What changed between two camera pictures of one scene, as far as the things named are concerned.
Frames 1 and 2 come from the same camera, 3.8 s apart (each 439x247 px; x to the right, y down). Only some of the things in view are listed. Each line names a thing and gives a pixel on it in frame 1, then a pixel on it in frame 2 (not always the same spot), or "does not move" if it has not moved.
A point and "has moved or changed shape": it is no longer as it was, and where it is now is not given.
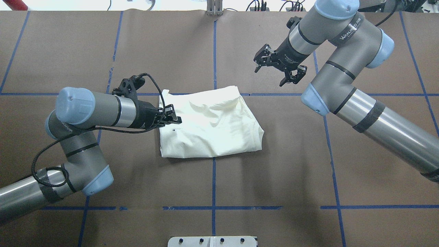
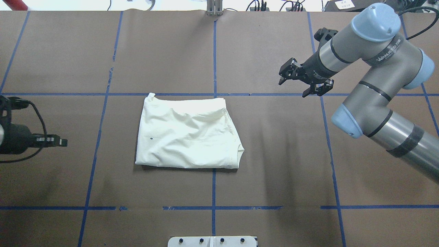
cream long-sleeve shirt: [214, 124] has moved or changed shape
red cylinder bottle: [16, 5] does not move
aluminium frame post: [214, 8] does not move
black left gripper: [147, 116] -> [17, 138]
